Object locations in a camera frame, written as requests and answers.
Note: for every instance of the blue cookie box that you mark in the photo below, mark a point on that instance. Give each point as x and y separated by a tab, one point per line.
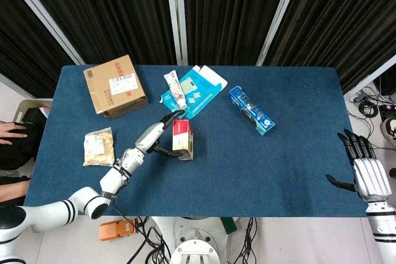
252	111

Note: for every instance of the flattened light blue carton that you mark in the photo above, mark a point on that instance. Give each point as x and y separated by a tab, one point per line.
201	87

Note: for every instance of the grey metal frame post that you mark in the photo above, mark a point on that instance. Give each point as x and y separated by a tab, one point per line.
371	80
43	13
280	13
176	13

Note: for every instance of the black bag with red tag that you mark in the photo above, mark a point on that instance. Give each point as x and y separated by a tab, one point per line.
34	117

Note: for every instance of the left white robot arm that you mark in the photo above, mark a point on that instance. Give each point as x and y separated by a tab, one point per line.
46	211

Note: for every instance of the white and black shoe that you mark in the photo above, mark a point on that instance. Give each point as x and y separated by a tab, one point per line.
389	131

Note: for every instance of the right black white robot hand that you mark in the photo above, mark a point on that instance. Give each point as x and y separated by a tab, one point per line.
371	177

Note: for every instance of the beige plastic bin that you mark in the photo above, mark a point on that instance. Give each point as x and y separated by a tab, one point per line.
21	109

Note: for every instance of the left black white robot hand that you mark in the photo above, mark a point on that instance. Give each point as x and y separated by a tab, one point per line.
150	137

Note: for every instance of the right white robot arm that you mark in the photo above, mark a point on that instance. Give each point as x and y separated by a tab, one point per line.
383	227

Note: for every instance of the black electronic device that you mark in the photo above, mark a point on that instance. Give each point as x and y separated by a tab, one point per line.
388	112

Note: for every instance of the white toothpaste tube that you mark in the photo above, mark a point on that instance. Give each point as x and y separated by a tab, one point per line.
176	89

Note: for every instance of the grey power strip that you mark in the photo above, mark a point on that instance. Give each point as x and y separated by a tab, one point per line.
361	97

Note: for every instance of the person's bare hand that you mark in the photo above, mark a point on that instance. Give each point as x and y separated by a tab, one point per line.
10	131

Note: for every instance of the red cream pizza print box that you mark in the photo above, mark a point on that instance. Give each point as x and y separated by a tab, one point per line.
182	137

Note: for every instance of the blue felt table cloth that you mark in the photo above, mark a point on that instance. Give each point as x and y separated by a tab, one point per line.
247	177

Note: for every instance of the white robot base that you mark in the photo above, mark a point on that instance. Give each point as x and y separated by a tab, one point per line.
195	242

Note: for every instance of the black monitor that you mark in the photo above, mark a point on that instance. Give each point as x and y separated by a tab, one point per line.
386	84

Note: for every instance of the black pleated curtain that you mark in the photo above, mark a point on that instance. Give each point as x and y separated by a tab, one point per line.
21	50
340	19
232	13
108	10

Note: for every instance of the dark green block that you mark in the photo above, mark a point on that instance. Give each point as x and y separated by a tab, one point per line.
229	225

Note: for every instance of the brown cardboard shipping box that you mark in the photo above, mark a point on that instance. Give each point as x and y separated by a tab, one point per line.
114	87

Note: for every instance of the orange foot pedal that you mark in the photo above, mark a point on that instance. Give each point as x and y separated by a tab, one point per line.
116	230

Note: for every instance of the clear snack bag white label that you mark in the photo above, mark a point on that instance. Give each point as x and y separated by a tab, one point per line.
99	148

